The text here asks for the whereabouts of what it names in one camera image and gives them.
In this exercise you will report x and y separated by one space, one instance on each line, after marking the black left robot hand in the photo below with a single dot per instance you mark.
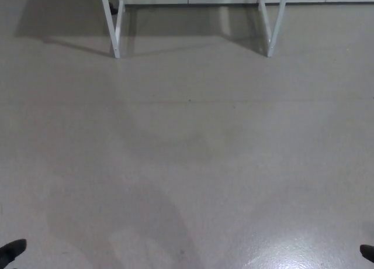
11 251

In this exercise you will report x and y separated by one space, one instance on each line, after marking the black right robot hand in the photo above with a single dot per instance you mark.
368 252

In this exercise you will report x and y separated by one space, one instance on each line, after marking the small black floor stopper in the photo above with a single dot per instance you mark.
113 9

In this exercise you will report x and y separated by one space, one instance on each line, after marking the white metal frame table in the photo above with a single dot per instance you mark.
117 41

